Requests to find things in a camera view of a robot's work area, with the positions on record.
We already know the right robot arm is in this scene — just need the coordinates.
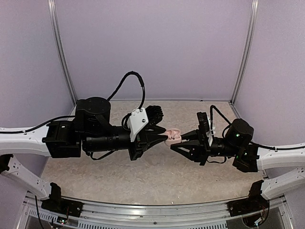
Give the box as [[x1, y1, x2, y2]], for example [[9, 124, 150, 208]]
[[164, 118, 305, 212]]

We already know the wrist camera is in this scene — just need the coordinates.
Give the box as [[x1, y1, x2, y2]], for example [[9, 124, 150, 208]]
[[122, 105, 163, 142], [196, 112, 213, 146]]

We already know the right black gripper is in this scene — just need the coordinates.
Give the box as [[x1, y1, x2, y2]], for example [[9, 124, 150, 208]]
[[170, 129, 239, 167]]

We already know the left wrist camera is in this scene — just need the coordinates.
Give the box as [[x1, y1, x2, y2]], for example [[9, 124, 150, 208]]
[[122, 105, 163, 142]]

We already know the front aluminium rail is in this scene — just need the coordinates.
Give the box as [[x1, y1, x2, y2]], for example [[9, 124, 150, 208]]
[[22, 190, 289, 229]]

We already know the right aluminium frame post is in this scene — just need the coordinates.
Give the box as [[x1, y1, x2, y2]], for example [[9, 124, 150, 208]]
[[231, 0, 259, 106]]

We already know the pink round charging case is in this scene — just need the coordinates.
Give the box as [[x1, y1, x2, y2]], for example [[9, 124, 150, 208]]
[[164, 128, 182, 146]]

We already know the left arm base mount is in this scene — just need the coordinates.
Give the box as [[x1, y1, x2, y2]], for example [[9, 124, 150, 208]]
[[41, 182, 84, 218]]

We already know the left aluminium frame post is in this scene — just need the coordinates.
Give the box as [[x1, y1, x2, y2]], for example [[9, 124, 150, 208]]
[[47, 0, 78, 106]]

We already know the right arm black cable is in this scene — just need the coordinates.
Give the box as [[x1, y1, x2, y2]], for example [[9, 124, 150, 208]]
[[209, 104, 305, 163]]

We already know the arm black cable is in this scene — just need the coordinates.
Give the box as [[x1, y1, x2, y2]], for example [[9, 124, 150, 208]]
[[106, 71, 146, 110], [209, 104, 305, 163]]

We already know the aluminium frame post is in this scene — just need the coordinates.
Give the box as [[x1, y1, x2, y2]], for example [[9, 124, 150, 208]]
[[231, 0, 259, 106], [47, 0, 78, 106]]

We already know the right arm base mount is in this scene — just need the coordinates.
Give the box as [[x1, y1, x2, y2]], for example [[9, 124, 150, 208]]
[[227, 180, 270, 217]]

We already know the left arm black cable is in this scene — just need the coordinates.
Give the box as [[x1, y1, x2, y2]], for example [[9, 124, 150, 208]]
[[106, 71, 146, 110]]

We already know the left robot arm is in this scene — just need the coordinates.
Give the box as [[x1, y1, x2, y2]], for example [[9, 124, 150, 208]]
[[0, 97, 166, 212]]

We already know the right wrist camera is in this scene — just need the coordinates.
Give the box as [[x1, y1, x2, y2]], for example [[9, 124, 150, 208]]
[[196, 112, 213, 146]]

